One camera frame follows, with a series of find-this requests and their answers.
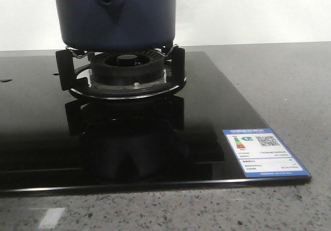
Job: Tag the black glass stove top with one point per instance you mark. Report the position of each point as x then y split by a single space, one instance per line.
52 143

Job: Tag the black gas burner head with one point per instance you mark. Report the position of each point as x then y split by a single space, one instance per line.
125 69

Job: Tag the black pot support grate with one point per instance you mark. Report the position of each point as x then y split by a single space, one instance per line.
75 76

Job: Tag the blue cooking pot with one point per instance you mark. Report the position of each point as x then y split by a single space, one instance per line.
116 25

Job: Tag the blue energy label sticker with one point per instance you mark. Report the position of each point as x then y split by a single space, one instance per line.
261 153

